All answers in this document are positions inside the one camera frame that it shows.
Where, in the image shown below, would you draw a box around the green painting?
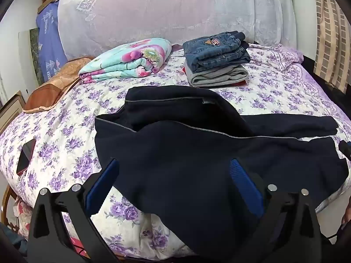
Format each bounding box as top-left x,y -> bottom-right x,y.
29,28 -> 45,86

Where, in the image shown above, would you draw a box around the folded floral blanket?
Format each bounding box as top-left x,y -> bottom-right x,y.
79,37 -> 172,83

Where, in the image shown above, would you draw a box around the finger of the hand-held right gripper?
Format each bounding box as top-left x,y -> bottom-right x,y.
338,140 -> 351,161

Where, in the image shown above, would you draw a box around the white lace cover cloth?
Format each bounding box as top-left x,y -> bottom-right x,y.
57,0 -> 298,61

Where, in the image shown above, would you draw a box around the white board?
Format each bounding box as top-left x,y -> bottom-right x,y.
18,30 -> 37,95

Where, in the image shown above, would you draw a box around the wooden chair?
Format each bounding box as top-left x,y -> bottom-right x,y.
1,185 -> 21,232

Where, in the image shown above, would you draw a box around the folded grey pants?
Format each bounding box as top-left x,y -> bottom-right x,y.
184,62 -> 249,87

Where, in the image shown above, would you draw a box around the brown orange pillow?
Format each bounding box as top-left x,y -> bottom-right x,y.
22,56 -> 95,114

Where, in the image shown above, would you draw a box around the folded blue jeans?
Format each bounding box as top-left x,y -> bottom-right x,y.
182,31 -> 251,74

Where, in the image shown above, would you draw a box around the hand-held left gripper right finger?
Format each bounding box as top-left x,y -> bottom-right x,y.
230,157 -> 322,263

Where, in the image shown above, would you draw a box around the pink floral cloth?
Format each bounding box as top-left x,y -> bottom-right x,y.
13,196 -> 37,240

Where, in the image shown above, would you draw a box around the bed with purple floral sheet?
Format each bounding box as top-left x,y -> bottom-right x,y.
0,42 -> 351,261

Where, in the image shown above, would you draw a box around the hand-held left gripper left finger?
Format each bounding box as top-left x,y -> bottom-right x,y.
27,157 -> 121,263

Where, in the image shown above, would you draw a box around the beige striped curtain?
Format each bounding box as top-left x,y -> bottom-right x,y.
314,0 -> 351,95

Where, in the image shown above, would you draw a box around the navy blue pants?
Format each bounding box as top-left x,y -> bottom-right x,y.
95,86 -> 349,262

